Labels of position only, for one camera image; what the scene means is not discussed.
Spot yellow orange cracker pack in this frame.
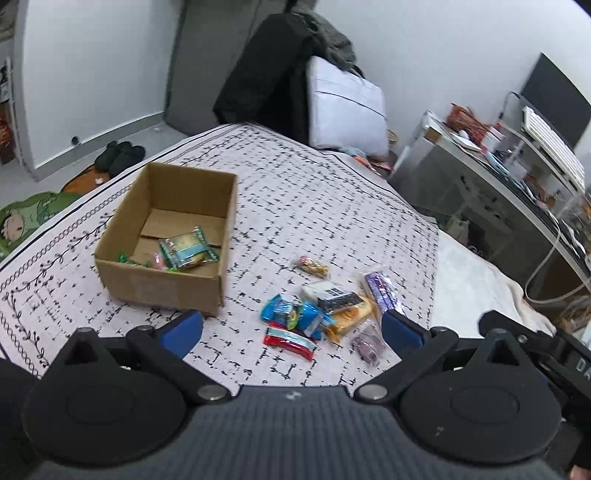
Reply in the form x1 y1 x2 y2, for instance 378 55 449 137
325 297 375 343

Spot teal gold snack packet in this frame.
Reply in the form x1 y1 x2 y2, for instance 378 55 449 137
158 226 219 271

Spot green snack packet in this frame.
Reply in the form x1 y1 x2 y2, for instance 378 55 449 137
117 252 152 268

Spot green cartoon floor mat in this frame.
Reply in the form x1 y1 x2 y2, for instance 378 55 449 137
0 192 80 260

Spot blue snack packet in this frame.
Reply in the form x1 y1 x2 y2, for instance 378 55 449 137
260 295 335 341

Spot red white snack bar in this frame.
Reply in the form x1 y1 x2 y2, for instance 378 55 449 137
263 325 317 362

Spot grey white pillow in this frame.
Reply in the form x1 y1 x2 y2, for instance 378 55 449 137
307 57 389 157

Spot black monitor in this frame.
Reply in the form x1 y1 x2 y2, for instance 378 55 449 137
520 53 590 150

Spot black white snack packet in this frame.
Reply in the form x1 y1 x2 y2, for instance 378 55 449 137
301 280 363 314

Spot black clothing pile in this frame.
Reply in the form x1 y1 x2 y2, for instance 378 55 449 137
213 2 363 145

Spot cardboard box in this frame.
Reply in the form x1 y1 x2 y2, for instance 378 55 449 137
94 163 238 316

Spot purple wafer pack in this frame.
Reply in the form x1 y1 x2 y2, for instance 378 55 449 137
361 270 406 319

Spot patterned white bed cover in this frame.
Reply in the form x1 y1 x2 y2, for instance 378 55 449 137
1 125 439 390

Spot white desk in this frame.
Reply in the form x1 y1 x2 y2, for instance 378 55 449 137
389 110 590 300

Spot clear purple candy packet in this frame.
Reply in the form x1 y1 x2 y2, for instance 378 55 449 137
352 320 387 366

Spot orange basket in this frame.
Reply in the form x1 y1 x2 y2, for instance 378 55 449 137
445 103 489 145

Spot white fluffy blanket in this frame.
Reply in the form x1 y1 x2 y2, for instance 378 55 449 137
430 232 556 338

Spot black slippers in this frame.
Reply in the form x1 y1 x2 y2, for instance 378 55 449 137
94 141 146 178

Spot white keyboard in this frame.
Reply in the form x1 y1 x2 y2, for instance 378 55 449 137
522 106 585 193

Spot small gold candy packet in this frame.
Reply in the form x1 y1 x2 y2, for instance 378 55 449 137
295 255 329 279

